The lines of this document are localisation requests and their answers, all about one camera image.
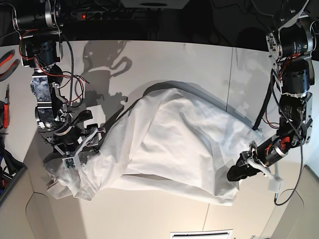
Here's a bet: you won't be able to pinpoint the orange grey pliers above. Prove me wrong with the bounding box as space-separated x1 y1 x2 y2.
0 49 20 82

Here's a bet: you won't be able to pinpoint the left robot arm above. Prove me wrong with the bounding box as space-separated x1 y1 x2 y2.
227 0 319 182

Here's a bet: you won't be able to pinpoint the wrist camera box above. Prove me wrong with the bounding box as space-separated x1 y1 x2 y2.
62 155 81 169
268 178 284 193

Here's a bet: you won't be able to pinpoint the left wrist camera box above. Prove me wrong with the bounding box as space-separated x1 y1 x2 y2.
268 178 284 193

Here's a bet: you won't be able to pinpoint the black bag at left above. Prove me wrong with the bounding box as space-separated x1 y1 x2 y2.
0 139 27 197

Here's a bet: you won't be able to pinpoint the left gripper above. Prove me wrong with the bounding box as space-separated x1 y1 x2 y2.
227 136 292 182

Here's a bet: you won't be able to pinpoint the black braided camera cable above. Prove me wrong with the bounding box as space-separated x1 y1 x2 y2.
273 139 305 206

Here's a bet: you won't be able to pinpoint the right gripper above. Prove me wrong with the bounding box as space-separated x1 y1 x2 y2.
43 124 106 162

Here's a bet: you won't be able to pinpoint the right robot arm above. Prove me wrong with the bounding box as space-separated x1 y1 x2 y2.
8 0 105 168

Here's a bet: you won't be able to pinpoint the white vent grille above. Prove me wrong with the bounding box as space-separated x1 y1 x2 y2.
169 230 233 239

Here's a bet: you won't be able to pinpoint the black power strip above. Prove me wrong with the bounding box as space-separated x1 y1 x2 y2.
71 9 134 21

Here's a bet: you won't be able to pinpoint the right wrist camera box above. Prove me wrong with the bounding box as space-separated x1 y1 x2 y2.
62 155 81 169

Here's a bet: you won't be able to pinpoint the red handled cutter tool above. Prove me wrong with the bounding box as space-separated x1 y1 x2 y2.
3 84 9 128

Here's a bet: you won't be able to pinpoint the white t-shirt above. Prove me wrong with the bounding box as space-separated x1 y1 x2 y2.
44 88 262 206

